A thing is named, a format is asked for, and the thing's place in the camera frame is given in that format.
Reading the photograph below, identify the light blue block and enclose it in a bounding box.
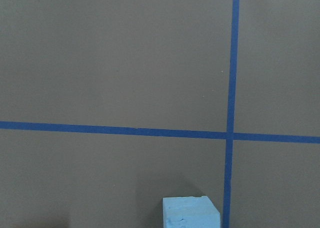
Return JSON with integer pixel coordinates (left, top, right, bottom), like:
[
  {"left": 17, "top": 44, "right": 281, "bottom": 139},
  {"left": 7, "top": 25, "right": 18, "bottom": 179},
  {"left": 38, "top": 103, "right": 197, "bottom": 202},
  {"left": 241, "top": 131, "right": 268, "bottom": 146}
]
[{"left": 162, "top": 196, "right": 221, "bottom": 228}]

